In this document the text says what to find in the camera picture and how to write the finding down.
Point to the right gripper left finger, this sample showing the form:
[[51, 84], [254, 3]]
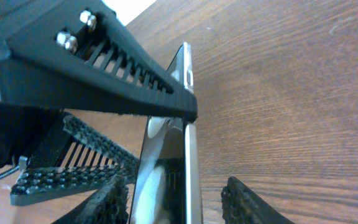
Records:
[[106, 205]]

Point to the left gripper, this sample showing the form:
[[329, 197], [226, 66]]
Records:
[[31, 61]]

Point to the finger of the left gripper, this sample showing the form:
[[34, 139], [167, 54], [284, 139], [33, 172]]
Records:
[[39, 184], [111, 72]]

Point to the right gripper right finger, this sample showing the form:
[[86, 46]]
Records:
[[241, 205]]

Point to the black Galaxy flip phone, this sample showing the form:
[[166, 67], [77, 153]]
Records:
[[168, 189]]

